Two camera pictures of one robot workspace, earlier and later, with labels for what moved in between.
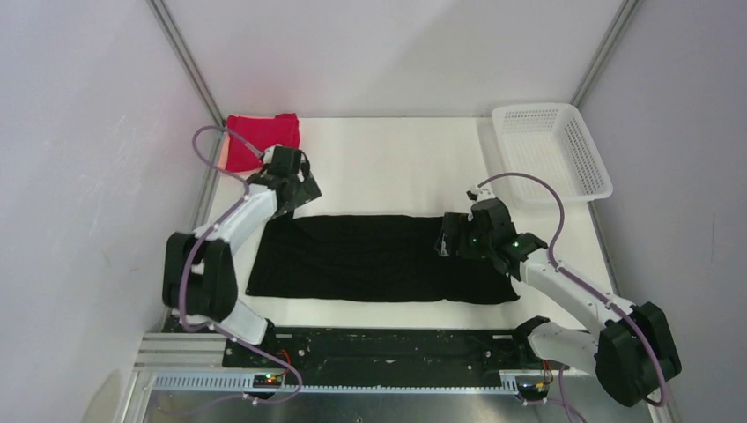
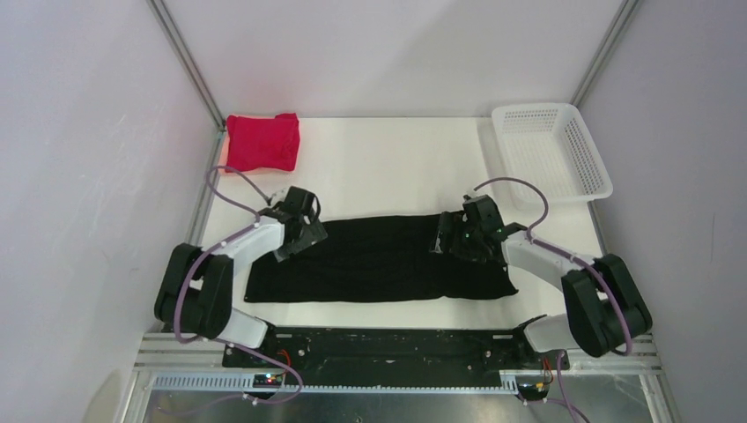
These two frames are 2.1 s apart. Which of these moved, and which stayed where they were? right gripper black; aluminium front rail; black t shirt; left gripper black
Moved: left gripper black
Stayed: aluminium front rail; right gripper black; black t shirt
